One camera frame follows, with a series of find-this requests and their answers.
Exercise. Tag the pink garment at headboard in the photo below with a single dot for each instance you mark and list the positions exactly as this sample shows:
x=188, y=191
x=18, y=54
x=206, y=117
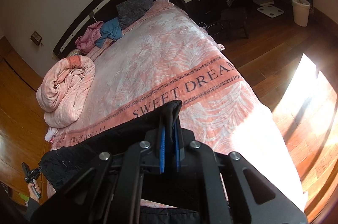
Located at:
x=87, y=41

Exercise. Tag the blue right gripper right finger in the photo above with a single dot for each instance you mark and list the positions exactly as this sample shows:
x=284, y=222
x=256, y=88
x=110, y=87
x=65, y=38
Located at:
x=178, y=145

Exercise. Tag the black right nightstand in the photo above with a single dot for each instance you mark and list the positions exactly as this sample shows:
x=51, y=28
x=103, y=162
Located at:
x=202, y=11

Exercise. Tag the folded light pink towel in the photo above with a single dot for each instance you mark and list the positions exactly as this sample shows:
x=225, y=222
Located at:
x=51, y=132

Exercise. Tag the left wall lamp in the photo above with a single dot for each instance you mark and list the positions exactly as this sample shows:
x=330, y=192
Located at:
x=36, y=38

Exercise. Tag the folded pink comforter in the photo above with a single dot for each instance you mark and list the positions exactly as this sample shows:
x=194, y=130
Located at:
x=64, y=89

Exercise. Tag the left forearm grey sleeve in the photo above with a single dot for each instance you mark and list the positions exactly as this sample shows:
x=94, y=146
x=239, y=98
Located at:
x=33, y=205

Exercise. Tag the white bathroom scale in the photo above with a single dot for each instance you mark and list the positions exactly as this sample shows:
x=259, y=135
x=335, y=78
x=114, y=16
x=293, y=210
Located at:
x=270, y=11

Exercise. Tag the white waste bin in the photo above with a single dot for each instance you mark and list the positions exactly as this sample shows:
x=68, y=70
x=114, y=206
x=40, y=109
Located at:
x=301, y=10

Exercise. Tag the person's left hand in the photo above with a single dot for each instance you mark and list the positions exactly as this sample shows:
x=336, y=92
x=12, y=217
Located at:
x=33, y=189

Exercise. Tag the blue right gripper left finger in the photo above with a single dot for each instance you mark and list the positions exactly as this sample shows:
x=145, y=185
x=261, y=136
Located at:
x=162, y=150

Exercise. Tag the blue garment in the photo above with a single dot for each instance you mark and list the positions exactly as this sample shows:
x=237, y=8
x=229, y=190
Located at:
x=110, y=30

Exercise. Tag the black quilted pants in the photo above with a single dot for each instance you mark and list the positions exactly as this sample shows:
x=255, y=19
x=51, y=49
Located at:
x=114, y=177

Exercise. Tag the brown wooden wardrobe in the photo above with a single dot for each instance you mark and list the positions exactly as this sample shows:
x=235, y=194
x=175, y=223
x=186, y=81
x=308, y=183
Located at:
x=22, y=121

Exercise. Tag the pink sweet dream bed cover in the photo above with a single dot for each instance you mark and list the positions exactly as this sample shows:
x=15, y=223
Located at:
x=165, y=56

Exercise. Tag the grey pillow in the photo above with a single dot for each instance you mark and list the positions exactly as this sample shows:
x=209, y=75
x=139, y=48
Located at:
x=131, y=10

